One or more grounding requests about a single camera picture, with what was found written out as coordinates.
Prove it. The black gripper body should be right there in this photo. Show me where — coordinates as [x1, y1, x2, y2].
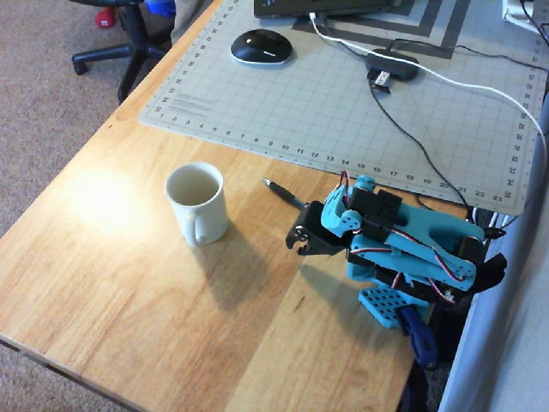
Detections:
[305, 200, 349, 257]

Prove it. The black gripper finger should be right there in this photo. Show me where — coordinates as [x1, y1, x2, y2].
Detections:
[297, 239, 334, 259]
[286, 204, 315, 251]

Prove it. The black pen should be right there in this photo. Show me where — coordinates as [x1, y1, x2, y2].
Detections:
[262, 178, 311, 211]

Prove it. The white ceramic mug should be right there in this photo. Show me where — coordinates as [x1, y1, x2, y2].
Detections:
[165, 161, 229, 249]

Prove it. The grey cutting mat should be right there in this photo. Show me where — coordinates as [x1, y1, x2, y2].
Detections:
[137, 0, 549, 217]

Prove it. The blue table clamp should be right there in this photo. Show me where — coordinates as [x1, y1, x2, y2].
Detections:
[396, 306, 439, 369]

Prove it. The black computer mouse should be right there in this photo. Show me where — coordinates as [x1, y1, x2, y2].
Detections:
[229, 28, 297, 66]

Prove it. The black usb hub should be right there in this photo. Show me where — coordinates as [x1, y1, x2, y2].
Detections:
[364, 47, 420, 82]

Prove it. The dark laptop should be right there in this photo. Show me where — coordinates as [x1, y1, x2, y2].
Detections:
[252, 0, 394, 20]

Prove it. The grey striped desk pad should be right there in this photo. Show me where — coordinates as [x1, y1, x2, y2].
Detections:
[291, 0, 471, 60]

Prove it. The black office chair base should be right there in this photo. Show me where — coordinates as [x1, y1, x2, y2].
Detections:
[70, 0, 172, 104]

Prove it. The blue plastic object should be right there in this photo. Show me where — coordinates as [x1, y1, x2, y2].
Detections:
[143, 0, 177, 18]

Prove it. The red dumbbell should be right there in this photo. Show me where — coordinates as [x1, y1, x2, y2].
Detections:
[94, 7, 115, 29]

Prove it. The white box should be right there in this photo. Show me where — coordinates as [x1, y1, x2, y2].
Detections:
[501, 0, 549, 32]

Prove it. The thin black cable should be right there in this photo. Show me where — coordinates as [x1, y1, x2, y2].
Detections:
[366, 70, 471, 209]

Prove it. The white usb cable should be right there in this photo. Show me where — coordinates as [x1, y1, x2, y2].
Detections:
[309, 12, 549, 173]

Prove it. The black hub cable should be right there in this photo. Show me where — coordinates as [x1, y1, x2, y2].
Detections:
[388, 38, 549, 72]

